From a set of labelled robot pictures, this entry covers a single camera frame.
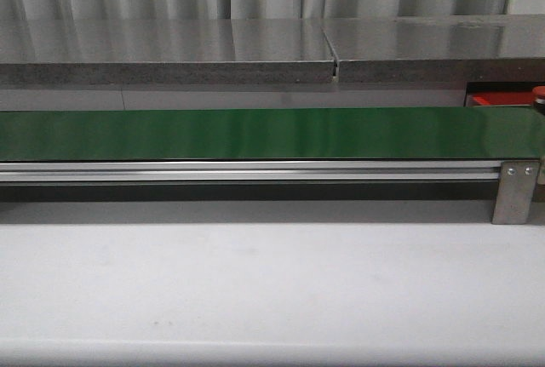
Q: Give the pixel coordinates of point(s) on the steel counter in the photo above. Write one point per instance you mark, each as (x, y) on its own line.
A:
(444, 49)
(163, 52)

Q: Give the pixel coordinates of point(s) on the red plastic bin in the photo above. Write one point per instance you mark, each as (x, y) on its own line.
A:
(501, 99)

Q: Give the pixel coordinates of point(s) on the red mushroom push button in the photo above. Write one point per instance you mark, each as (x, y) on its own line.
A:
(539, 99)

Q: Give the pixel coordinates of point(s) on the left steel counter top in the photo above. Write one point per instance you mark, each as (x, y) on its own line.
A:
(163, 52)

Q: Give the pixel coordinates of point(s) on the green conveyor belt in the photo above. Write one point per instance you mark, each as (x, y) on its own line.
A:
(473, 133)

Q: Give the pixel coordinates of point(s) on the steel conveyor support bracket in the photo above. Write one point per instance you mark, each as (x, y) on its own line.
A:
(517, 183)

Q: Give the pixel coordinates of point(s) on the aluminium conveyor side rail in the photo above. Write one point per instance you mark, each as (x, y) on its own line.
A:
(304, 170)

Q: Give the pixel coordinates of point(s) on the right steel counter top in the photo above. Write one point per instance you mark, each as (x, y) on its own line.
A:
(444, 49)

